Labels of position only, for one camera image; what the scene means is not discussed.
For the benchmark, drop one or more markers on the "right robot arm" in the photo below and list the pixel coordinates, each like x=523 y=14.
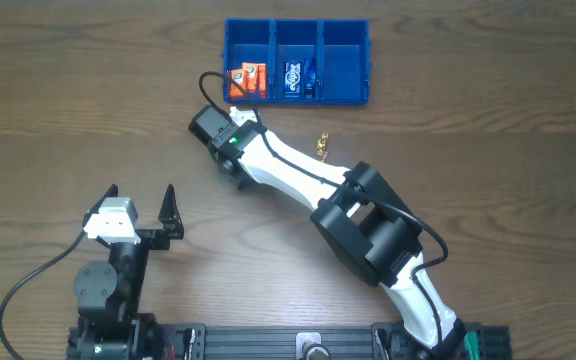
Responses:
x=288 y=165

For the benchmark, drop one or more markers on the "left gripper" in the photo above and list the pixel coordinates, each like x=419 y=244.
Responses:
x=153 y=240

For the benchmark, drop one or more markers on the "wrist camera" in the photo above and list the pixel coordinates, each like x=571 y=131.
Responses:
x=113 y=220
x=243 y=116

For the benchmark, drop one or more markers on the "blue candy pack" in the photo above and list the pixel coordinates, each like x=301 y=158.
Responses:
x=292 y=78
x=310 y=77

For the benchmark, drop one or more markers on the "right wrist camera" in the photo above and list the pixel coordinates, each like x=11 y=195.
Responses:
x=243 y=116

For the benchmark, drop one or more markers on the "mounting rail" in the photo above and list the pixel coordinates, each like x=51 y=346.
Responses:
x=268 y=345

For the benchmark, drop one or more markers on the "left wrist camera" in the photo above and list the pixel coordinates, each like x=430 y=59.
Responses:
x=113 y=220

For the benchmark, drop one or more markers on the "blue tray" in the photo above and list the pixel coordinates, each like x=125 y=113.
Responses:
x=340 y=75

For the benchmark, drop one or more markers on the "orange candy box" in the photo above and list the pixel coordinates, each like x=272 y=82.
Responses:
x=262 y=82
x=250 y=75
x=237 y=87

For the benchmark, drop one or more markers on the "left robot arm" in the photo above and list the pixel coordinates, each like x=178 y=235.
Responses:
x=128 y=280

